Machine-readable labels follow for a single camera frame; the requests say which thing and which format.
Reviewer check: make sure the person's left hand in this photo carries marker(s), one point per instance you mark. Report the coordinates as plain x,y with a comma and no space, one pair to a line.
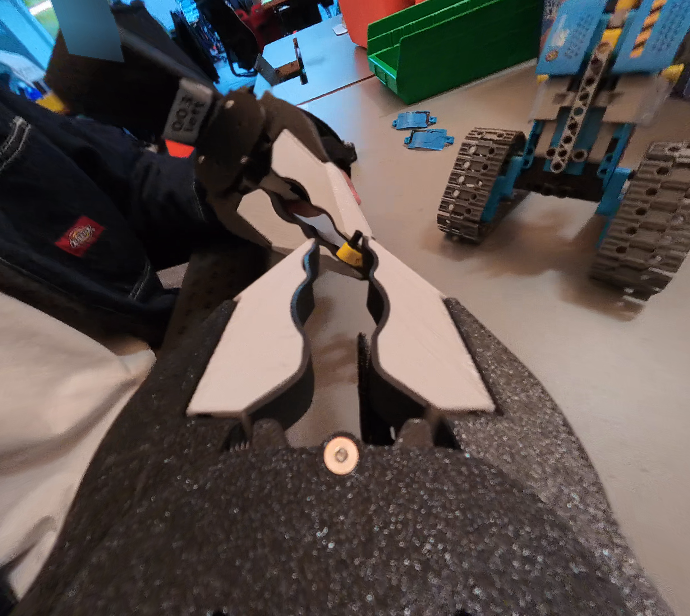
353,190

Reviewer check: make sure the small blue plate piece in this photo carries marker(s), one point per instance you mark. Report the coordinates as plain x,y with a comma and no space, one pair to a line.
416,120
429,139

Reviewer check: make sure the yellow toothed beam piece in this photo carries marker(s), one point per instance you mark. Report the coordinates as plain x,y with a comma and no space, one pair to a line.
350,249

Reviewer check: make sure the blue tracked toy robot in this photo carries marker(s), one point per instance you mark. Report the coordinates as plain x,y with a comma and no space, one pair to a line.
582,88

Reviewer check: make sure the grey metal bracket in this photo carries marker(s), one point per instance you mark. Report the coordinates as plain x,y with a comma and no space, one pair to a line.
283,61

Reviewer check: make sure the green plastic bin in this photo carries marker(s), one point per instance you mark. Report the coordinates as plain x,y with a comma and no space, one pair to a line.
453,45

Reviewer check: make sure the person's white shirt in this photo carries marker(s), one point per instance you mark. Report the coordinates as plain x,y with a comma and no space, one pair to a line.
65,411

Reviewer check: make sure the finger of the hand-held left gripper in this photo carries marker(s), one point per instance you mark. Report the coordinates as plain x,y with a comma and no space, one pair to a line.
313,179
270,223

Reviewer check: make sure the person's left forearm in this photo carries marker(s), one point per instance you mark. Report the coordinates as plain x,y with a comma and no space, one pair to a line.
151,185

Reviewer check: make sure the black office chair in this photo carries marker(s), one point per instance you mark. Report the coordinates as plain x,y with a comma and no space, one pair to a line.
232,28

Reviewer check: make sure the black dimpled mat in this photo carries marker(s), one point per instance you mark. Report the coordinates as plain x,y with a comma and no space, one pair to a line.
216,293

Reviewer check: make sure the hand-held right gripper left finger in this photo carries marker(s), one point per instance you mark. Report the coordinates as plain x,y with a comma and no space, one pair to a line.
248,363

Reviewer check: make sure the person's denim jacket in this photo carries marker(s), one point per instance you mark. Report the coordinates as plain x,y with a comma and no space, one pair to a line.
54,282

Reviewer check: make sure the orange cone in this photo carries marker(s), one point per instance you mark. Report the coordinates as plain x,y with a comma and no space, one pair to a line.
178,148

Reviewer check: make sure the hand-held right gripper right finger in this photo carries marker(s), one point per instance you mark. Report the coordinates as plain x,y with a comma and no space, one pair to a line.
431,357

